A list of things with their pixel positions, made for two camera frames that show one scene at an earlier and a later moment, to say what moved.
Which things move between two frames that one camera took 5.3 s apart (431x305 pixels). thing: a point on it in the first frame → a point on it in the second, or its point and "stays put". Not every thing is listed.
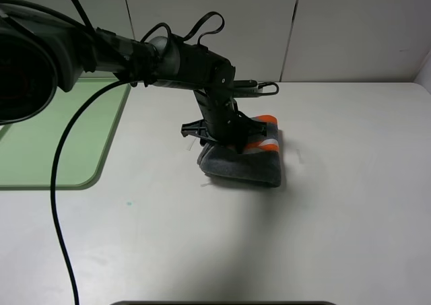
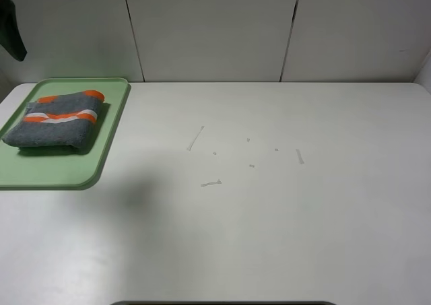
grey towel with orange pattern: [260, 163] → [65, 120]
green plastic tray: [29, 147] stays put
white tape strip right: [301, 161] stays put
